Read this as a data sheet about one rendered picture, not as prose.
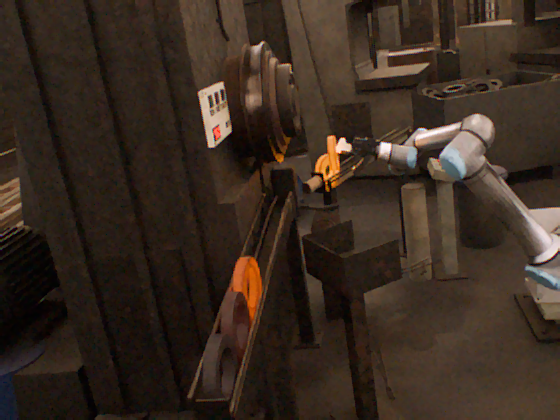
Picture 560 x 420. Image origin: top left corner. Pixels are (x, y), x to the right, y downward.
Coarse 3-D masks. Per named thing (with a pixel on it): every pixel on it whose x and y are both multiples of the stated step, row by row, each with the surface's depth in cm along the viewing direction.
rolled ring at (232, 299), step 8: (232, 296) 147; (240, 296) 151; (224, 304) 145; (232, 304) 144; (240, 304) 153; (224, 312) 143; (232, 312) 143; (240, 312) 156; (248, 312) 158; (224, 320) 142; (232, 320) 142; (240, 320) 156; (248, 320) 157; (224, 328) 142; (232, 328) 141; (240, 328) 156; (248, 328) 156; (232, 336) 141; (240, 336) 155; (240, 344) 152; (240, 352) 146; (240, 360) 146
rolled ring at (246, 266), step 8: (248, 256) 167; (240, 264) 162; (248, 264) 164; (256, 264) 172; (240, 272) 160; (248, 272) 164; (256, 272) 171; (240, 280) 159; (248, 280) 173; (256, 280) 172; (232, 288) 159; (240, 288) 158; (256, 288) 172; (256, 296) 171; (248, 304) 161
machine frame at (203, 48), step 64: (0, 0) 175; (64, 0) 172; (128, 0) 170; (192, 0) 181; (0, 64) 181; (64, 64) 178; (128, 64) 176; (192, 64) 174; (64, 128) 185; (128, 128) 182; (192, 128) 179; (64, 192) 189; (128, 192) 186; (192, 192) 186; (256, 192) 220; (64, 256) 200; (128, 256) 196; (192, 256) 190; (128, 320) 204; (192, 320) 200; (128, 384) 214; (256, 384) 207
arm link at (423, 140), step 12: (468, 120) 207; (480, 120) 204; (420, 132) 256; (432, 132) 240; (444, 132) 228; (456, 132) 218; (480, 132) 200; (492, 132) 203; (408, 144) 259; (420, 144) 251; (432, 144) 241; (444, 144) 232
